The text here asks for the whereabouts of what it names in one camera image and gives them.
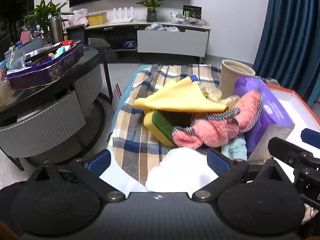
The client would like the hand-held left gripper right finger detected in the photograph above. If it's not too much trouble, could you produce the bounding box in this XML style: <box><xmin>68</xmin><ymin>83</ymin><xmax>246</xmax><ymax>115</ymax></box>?
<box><xmin>191</xmin><ymin>149</ymin><xmax>292</xmax><ymax>203</ymax></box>

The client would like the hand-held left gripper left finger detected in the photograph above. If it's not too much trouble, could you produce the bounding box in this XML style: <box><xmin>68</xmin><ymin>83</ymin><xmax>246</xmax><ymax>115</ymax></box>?
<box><xmin>30</xmin><ymin>149</ymin><xmax>125</xmax><ymax>202</ymax></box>

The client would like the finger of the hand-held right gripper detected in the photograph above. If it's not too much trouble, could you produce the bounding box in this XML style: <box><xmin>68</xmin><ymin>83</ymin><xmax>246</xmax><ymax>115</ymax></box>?
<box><xmin>267</xmin><ymin>137</ymin><xmax>314</xmax><ymax>167</ymax></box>
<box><xmin>301</xmin><ymin>128</ymin><xmax>320</xmax><ymax>143</ymax></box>

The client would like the pink fluffy cloth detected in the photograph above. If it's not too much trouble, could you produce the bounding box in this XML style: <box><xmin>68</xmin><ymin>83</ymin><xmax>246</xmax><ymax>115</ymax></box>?
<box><xmin>172</xmin><ymin>90</ymin><xmax>264</xmax><ymax>149</ymax></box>

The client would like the orange white cardboard box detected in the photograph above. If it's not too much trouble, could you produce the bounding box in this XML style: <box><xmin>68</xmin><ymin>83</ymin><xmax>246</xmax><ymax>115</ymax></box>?
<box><xmin>265</xmin><ymin>84</ymin><xmax>320</xmax><ymax>155</ymax></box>

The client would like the purple tissue pack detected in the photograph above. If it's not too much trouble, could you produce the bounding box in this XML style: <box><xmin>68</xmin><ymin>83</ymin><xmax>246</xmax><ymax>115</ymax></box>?
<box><xmin>234</xmin><ymin>76</ymin><xmax>295</xmax><ymax>161</ymax></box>

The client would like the yellow green sponge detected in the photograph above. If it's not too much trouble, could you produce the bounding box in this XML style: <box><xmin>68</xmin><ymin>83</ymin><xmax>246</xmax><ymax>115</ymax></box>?
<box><xmin>143</xmin><ymin>110</ymin><xmax>193</xmax><ymax>147</ymax></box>

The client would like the yellow cloth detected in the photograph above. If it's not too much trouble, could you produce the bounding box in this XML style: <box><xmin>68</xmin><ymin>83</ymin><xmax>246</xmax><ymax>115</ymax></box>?
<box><xmin>133</xmin><ymin>77</ymin><xmax>229</xmax><ymax>113</ymax></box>

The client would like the light blue towel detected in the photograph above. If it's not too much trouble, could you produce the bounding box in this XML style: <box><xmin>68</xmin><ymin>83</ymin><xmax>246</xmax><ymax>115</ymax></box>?
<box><xmin>221</xmin><ymin>139</ymin><xmax>248</xmax><ymax>161</ymax></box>

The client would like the white cloth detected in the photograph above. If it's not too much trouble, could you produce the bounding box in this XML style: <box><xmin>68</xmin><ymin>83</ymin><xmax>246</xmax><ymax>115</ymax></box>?
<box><xmin>145</xmin><ymin>147</ymin><xmax>220</xmax><ymax>198</ymax></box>

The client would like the plaid blanket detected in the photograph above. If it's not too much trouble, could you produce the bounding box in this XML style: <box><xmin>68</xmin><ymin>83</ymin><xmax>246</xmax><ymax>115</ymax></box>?
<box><xmin>107</xmin><ymin>64</ymin><xmax>225</xmax><ymax>187</ymax></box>

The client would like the round black coffee table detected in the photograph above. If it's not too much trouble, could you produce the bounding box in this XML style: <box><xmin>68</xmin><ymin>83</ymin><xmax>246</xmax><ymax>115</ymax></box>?
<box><xmin>0</xmin><ymin>38</ymin><xmax>114</xmax><ymax>172</ymax></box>

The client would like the light blue mat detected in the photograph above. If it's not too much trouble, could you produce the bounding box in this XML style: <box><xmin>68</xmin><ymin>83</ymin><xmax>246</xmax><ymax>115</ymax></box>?
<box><xmin>107</xmin><ymin>64</ymin><xmax>150</xmax><ymax>150</ymax></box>

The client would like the beige cup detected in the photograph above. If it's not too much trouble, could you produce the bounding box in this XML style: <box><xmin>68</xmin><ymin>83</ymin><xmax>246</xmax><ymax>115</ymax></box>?
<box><xmin>219</xmin><ymin>59</ymin><xmax>256</xmax><ymax>99</ymax></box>

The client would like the purple patterned tray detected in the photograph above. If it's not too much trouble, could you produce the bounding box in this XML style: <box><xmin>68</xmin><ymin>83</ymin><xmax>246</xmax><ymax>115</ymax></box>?
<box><xmin>4</xmin><ymin>40</ymin><xmax>85</xmax><ymax>90</ymax></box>

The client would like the blue curtain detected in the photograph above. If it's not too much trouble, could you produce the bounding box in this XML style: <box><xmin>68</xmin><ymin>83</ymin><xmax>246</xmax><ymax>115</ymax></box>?
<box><xmin>252</xmin><ymin>0</ymin><xmax>320</xmax><ymax>105</ymax></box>

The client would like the pile of small boxes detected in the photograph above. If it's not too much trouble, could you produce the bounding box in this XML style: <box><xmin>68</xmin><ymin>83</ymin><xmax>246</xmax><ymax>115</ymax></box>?
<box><xmin>5</xmin><ymin>40</ymin><xmax>75</xmax><ymax>71</ymax></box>

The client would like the white drawer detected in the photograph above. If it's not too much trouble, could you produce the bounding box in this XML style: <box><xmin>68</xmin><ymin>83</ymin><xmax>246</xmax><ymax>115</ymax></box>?
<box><xmin>137</xmin><ymin>29</ymin><xmax>209</xmax><ymax>58</ymax></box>

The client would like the television stand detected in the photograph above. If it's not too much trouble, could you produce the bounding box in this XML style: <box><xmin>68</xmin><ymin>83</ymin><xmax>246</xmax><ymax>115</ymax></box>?
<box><xmin>85</xmin><ymin>19</ymin><xmax>212</xmax><ymax>64</ymax></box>

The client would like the black square box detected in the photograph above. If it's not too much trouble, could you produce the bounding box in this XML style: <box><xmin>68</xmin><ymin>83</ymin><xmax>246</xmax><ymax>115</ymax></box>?
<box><xmin>66</xmin><ymin>24</ymin><xmax>87</xmax><ymax>42</ymax></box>

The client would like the steel thermos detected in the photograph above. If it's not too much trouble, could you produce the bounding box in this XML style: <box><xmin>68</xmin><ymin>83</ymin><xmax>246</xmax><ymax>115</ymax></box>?
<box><xmin>49</xmin><ymin>15</ymin><xmax>66</xmax><ymax>44</ymax></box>

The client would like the yellow box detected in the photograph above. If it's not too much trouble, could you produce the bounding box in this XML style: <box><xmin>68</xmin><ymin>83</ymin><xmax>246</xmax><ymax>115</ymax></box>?
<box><xmin>88</xmin><ymin>12</ymin><xmax>108</xmax><ymax>26</ymax></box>

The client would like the clear organizer tray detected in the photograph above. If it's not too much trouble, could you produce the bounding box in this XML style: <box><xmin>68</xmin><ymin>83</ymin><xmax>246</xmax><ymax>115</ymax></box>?
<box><xmin>171</xmin><ymin>12</ymin><xmax>208</xmax><ymax>27</ymax></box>

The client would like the pink box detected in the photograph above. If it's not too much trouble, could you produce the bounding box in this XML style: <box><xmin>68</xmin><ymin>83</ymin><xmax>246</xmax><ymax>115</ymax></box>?
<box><xmin>20</xmin><ymin>31</ymin><xmax>34</xmax><ymax>44</ymax></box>

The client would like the bluish plastic bag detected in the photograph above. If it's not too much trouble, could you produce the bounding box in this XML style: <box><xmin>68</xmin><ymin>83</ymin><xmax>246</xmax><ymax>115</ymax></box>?
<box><xmin>145</xmin><ymin>22</ymin><xmax>165</xmax><ymax>31</ymax></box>

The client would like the white router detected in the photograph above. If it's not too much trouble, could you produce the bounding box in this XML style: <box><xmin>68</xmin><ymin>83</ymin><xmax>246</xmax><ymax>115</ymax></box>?
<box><xmin>110</xmin><ymin>7</ymin><xmax>134</xmax><ymax>23</ymax></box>

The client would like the white plastic bag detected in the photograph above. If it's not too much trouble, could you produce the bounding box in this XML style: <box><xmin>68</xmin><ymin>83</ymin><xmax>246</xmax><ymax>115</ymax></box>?
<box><xmin>72</xmin><ymin>8</ymin><xmax>89</xmax><ymax>27</ymax></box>

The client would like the green black box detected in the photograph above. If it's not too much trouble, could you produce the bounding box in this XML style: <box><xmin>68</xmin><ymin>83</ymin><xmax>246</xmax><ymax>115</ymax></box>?
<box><xmin>182</xmin><ymin>5</ymin><xmax>202</xmax><ymax>19</ymax></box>

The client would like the leafy potted plant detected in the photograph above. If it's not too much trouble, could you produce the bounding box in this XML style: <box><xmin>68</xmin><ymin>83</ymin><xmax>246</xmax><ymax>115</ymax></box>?
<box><xmin>24</xmin><ymin>0</ymin><xmax>75</xmax><ymax>46</ymax></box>

